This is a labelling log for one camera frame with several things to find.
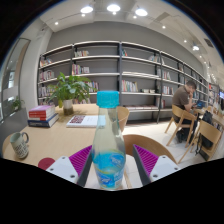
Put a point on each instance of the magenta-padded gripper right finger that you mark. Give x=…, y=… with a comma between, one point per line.
x=163, y=166

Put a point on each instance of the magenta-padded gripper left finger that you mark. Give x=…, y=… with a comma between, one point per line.
x=61, y=168

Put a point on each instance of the clear blue-capped drink bottle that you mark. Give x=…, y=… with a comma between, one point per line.
x=108, y=140

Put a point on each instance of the wooden round-back chair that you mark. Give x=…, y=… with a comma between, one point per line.
x=146, y=140
x=123, y=115

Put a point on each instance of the grey patterned ceramic mug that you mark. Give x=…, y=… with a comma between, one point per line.
x=20, y=146

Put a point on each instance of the blue thick book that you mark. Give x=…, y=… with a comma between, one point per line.
x=43, y=124

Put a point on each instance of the white printed booklet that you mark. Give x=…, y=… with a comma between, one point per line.
x=81, y=121

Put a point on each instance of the person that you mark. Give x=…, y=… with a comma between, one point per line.
x=181, y=98

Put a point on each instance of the small window potted plant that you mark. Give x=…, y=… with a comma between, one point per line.
x=16, y=103

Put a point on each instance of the green potted table plant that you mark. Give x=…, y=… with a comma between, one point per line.
x=68, y=88

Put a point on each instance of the group of ceiling lights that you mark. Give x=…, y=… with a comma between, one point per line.
x=113, y=7

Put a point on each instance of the grey wall shelf unit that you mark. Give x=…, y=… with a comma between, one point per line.
x=100, y=65

